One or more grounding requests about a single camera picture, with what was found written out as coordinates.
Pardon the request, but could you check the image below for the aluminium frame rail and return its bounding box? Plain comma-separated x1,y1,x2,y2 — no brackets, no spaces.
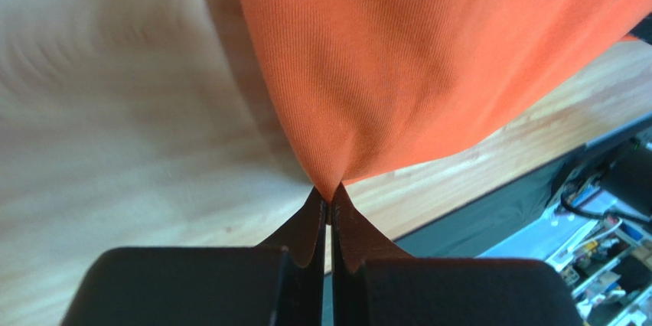
478,132,652,326

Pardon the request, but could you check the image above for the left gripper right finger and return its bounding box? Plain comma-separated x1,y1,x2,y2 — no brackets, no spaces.
331,186,583,326

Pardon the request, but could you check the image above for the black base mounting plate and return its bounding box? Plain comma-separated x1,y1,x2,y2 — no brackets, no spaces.
394,111,652,260

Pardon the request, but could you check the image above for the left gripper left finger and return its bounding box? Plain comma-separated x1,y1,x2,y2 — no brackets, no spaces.
62,191,328,325

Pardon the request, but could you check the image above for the orange t-shirt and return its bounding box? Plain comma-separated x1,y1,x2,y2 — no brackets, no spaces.
240,0,651,200

